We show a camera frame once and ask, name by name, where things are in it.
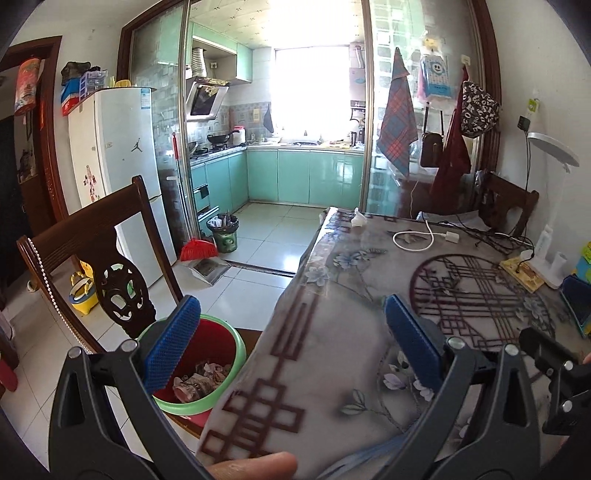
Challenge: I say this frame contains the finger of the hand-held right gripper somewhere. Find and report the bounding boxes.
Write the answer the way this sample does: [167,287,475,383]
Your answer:
[518,326,581,376]

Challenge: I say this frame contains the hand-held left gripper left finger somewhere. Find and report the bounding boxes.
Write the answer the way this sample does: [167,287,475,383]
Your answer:
[47,294,208,480]

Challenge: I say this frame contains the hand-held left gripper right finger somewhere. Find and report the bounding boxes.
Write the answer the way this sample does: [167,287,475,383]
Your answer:
[375,294,542,480]

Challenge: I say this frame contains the red bin with green rim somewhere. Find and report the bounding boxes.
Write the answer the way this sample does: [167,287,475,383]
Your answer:
[137,315,249,428]

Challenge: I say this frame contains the printed paper ball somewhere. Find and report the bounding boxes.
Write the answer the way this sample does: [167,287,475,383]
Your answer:
[173,372,216,404]

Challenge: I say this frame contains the pink paper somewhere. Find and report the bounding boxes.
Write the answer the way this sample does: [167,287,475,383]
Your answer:
[196,361,233,380]

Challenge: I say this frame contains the black shoulder bag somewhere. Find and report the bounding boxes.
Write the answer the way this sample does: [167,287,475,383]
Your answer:
[419,108,445,168]

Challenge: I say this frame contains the small green trash can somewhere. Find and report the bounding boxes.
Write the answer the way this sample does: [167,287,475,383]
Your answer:
[206,213,240,254]

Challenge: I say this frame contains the tablet with dark screen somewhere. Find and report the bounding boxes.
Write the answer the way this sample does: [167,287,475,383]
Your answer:
[559,275,591,327]

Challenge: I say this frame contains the grey dustpan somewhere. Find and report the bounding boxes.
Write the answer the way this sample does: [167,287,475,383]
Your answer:
[191,257,231,284]

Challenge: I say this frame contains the patterned table cover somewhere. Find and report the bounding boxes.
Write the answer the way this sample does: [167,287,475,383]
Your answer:
[196,207,591,480]

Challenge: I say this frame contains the red broom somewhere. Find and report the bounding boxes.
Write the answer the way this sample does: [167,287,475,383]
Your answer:
[171,132,219,263]

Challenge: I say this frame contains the yellow toy bucket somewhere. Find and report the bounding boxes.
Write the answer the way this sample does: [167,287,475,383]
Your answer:
[68,260,101,315]

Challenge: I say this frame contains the blue yellow green stand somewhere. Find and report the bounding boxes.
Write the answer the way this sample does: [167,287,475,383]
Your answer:
[558,241,591,339]

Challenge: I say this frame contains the carved dark wooden chair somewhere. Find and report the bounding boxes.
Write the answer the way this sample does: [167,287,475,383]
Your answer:
[17,174,186,357]

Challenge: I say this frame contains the white refrigerator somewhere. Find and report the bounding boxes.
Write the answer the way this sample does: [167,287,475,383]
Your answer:
[68,87,179,288]

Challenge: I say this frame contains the dark red garment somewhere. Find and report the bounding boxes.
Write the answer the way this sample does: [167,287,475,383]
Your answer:
[431,98,472,216]

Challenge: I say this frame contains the white desk lamp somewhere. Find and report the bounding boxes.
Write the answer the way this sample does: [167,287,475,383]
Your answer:
[525,131,581,290]

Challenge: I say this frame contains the teal kitchen base cabinets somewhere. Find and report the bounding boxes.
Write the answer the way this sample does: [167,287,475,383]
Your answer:
[189,149,366,223]

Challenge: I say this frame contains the plaid hanging cloth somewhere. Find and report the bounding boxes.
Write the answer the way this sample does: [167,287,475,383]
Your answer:
[376,47,414,179]

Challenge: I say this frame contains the black white printed bag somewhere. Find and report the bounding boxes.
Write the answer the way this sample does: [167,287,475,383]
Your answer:
[460,80,502,138]

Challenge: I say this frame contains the steel range hood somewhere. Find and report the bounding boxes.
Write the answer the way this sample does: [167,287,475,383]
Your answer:
[185,78,230,122]

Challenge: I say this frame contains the blue red box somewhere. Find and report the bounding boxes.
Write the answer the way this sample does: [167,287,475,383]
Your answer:
[60,80,87,116]

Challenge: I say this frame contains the smiley face hanging organiser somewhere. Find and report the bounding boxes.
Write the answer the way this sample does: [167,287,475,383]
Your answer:
[417,50,452,100]

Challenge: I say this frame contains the small plastic drawer unit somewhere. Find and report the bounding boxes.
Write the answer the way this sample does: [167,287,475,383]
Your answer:
[79,69,110,100]

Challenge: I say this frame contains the kitchen window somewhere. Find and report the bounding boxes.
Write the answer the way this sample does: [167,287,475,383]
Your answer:
[274,45,352,139]

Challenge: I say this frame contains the dark camouflage bag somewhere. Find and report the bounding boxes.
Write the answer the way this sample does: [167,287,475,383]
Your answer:
[61,61,92,86]

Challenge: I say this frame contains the red hanging scroll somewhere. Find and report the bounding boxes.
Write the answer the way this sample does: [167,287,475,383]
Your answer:
[13,57,45,116]

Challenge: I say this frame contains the white charger with cable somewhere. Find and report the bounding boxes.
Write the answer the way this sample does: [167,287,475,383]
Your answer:
[392,220,461,253]

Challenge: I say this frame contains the black cable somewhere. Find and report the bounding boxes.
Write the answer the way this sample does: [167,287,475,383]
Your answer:
[417,209,535,260]

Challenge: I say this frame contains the wall water heater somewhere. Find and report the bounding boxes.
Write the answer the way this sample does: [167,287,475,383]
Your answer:
[348,43,369,101]

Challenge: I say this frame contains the teal wall cabinet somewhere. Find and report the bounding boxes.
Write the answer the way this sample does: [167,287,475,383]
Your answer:
[236,42,254,84]

